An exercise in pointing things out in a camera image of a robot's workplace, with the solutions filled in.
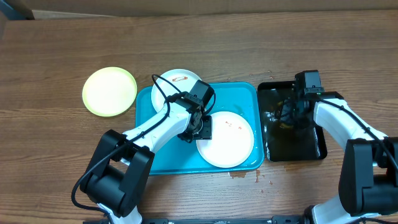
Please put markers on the dark chair leg corner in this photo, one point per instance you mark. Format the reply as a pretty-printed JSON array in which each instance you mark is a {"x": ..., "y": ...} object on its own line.
[{"x": 16, "y": 10}]

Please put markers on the white plate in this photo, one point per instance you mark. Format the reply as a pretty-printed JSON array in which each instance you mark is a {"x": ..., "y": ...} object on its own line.
[
  {"x": 232, "y": 140},
  {"x": 182, "y": 79}
]

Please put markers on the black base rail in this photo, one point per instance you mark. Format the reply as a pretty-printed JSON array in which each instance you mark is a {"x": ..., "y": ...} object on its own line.
[{"x": 278, "y": 219}]

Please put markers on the black water tray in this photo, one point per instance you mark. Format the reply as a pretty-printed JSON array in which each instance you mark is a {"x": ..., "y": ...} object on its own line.
[{"x": 282, "y": 144}]

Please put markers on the yellow plate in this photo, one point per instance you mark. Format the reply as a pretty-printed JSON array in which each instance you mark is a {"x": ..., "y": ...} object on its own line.
[{"x": 109, "y": 91}]

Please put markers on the teal plastic tray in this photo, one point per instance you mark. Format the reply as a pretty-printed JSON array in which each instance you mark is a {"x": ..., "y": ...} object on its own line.
[{"x": 180, "y": 157}]

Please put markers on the green yellow sponge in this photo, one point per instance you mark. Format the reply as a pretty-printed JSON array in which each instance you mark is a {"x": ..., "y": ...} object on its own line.
[{"x": 285, "y": 125}]

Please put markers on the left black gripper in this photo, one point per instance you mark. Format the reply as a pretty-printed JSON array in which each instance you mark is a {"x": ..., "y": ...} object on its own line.
[{"x": 207, "y": 133}]

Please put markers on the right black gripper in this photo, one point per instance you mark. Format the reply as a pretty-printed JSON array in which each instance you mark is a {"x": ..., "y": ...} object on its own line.
[{"x": 288, "y": 112}]

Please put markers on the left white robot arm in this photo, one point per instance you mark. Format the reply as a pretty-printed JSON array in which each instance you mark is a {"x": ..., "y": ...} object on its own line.
[{"x": 117, "y": 174}]

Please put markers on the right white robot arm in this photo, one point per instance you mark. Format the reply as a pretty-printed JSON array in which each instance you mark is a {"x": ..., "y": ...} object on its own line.
[{"x": 368, "y": 182}]

